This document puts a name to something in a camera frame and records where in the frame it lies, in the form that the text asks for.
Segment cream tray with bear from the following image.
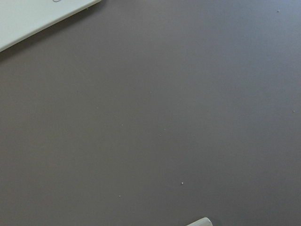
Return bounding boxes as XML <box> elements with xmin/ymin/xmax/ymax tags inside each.
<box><xmin>0</xmin><ymin>0</ymin><xmax>99</xmax><ymax>51</ymax></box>

